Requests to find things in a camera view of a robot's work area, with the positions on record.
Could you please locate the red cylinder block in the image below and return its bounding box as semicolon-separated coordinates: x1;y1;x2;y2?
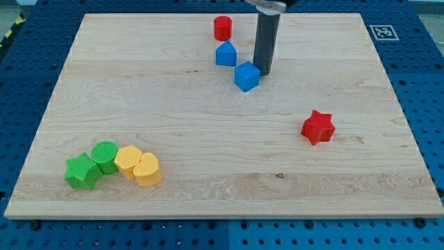
213;15;232;41

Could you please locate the yellow hexagon block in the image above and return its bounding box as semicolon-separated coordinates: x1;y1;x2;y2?
114;145;142;180

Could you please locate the green cylinder block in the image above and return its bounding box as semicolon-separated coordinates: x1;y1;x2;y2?
91;141;118;174

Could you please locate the green star block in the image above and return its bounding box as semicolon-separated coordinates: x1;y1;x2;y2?
64;152;103;190

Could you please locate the light wooden board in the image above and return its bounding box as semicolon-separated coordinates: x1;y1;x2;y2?
5;13;443;220

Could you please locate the blue pentagon house block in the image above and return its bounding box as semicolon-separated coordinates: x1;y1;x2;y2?
215;40;237;67

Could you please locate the yellow heart block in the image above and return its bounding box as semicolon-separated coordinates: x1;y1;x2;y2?
133;152;162;188

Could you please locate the blue cube block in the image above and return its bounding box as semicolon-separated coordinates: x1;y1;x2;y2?
234;61;260;92

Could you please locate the red star block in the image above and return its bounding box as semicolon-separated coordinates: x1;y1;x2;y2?
300;110;335;146

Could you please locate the white fiducial marker tag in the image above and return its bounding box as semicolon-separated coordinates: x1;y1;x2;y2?
369;24;399;41

